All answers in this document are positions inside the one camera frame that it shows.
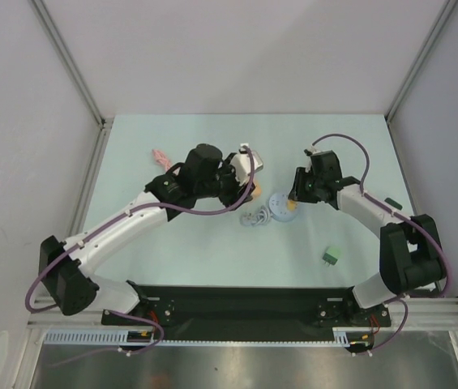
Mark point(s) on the aluminium front frame rail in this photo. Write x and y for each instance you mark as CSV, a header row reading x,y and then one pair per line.
x,y
425,314

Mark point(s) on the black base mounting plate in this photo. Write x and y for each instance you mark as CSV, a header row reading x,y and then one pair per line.
x,y
217,314

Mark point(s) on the aluminium frame post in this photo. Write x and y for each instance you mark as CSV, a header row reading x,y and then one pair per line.
x,y
60,47
423,54

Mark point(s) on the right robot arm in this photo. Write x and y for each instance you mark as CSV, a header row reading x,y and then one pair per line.
x,y
410,254

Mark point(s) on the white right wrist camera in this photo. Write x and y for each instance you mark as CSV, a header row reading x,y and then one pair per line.
x,y
312,152

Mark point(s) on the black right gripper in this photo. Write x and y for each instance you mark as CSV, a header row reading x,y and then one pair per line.
x,y
301,185

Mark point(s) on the right aluminium frame post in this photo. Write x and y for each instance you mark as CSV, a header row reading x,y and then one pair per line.
x,y
423,54

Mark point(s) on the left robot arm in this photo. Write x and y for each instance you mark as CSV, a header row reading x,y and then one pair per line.
x,y
67,268

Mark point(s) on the yellow plug adapter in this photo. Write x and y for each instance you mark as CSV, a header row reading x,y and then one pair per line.
x,y
291,205

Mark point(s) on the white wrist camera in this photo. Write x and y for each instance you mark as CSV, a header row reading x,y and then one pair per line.
x,y
244,162
312,152

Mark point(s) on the tan cube plug adapter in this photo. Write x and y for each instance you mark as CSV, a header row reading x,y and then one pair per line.
x,y
256,192

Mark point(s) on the left aluminium side rail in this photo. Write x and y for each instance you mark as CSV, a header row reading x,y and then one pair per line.
x,y
89,179

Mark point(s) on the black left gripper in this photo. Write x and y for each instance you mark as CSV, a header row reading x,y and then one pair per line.
x,y
234,196

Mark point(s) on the green plug adapter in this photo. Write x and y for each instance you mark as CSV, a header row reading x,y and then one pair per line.
x,y
331,256

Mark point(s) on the left aluminium frame post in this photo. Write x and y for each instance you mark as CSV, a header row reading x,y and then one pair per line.
x,y
60,47

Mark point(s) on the round blue power strip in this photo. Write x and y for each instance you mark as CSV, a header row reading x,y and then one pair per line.
x,y
274,209

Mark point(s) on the dark green cube adapter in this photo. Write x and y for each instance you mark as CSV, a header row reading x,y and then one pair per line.
x,y
393,203

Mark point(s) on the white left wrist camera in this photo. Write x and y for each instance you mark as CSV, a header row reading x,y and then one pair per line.
x,y
244,162

